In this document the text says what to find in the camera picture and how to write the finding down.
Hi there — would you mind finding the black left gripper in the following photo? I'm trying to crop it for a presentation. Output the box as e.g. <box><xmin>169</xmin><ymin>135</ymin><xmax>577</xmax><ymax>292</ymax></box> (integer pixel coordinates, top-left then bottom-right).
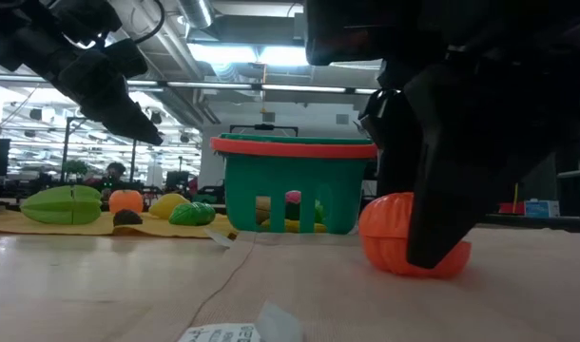
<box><xmin>47</xmin><ymin>47</ymin><xmax>164</xmax><ymax>146</ymax></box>

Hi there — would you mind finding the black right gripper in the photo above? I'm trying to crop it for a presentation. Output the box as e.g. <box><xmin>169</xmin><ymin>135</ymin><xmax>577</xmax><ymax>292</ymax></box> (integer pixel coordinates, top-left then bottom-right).
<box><xmin>379</xmin><ymin>0</ymin><xmax>580</xmax><ymax>270</ymax></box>

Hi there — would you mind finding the small orange toy tangerine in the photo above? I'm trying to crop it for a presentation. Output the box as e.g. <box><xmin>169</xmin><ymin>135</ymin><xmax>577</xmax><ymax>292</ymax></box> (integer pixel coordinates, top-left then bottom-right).
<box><xmin>107</xmin><ymin>189</ymin><xmax>145</xmax><ymax>215</ymax></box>

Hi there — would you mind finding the yellow toy lemon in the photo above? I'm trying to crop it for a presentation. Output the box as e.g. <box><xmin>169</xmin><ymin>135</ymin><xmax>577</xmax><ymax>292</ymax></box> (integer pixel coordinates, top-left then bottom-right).
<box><xmin>148</xmin><ymin>193</ymin><xmax>191</xmax><ymax>219</ymax></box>

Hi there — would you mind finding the light green toy starfruit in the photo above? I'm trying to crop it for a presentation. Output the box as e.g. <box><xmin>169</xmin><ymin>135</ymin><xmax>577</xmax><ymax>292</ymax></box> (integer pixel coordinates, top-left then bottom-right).
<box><xmin>20</xmin><ymin>184</ymin><xmax>104</xmax><ymax>225</ymax></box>

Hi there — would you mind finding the green toy cucumber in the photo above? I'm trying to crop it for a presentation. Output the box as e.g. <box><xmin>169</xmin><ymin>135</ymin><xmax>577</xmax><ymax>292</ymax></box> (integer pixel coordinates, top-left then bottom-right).
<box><xmin>168</xmin><ymin>201</ymin><xmax>218</xmax><ymax>227</ymax></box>

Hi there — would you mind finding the person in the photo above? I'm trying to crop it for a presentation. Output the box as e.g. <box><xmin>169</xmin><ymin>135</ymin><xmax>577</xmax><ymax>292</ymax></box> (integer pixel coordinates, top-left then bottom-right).
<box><xmin>102</xmin><ymin>161</ymin><xmax>128</xmax><ymax>191</ymax></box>

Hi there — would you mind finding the green background plant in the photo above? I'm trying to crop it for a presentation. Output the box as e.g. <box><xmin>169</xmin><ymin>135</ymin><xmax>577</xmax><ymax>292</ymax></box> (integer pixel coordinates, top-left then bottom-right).
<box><xmin>64</xmin><ymin>160</ymin><xmax>89</xmax><ymax>180</ymax></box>

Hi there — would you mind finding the red box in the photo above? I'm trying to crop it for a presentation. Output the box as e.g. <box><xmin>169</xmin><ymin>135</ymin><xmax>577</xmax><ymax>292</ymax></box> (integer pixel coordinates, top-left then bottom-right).
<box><xmin>497</xmin><ymin>201</ymin><xmax>527</xmax><ymax>216</ymax></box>

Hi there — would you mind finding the blue cardboard box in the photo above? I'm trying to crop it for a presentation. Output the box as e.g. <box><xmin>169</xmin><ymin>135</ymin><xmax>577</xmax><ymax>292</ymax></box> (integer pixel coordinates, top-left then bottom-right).
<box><xmin>524</xmin><ymin>199</ymin><xmax>561</xmax><ymax>219</ymax></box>

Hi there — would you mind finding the small dark brown toy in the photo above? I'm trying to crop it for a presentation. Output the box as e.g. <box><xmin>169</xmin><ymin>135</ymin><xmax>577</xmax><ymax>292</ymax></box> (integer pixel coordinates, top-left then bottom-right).
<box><xmin>112</xmin><ymin>209</ymin><xmax>144</xmax><ymax>227</ymax></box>

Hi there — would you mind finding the yellow cloth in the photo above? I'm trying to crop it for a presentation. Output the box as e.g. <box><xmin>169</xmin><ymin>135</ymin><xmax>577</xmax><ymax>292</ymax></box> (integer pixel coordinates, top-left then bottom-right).
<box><xmin>0</xmin><ymin>208</ymin><xmax>239</xmax><ymax>238</ymax></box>

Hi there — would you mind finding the small white cloth label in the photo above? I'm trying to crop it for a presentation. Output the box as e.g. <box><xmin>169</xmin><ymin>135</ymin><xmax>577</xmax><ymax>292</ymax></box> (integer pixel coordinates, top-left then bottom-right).
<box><xmin>203</xmin><ymin>227</ymin><xmax>237</xmax><ymax>249</ymax></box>

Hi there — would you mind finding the white paper label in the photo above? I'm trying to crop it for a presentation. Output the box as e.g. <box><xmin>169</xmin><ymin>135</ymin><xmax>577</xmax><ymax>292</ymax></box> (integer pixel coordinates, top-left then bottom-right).
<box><xmin>178</xmin><ymin>301</ymin><xmax>303</xmax><ymax>342</ymax></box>

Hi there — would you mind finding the black metal background frame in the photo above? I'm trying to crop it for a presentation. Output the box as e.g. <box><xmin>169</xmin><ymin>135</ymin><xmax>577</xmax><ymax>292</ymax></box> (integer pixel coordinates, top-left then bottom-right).
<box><xmin>60</xmin><ymin>116</ymin><xmax>140</xmax><ymax>184</ymax></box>

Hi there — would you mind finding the teal basket with orange handles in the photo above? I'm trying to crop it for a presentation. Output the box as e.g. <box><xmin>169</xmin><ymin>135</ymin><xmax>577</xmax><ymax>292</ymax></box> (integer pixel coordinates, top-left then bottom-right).
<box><xmin>209</xmin><ymin>132</ymin><xmax>379</xmax><ymax>235</ymax></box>

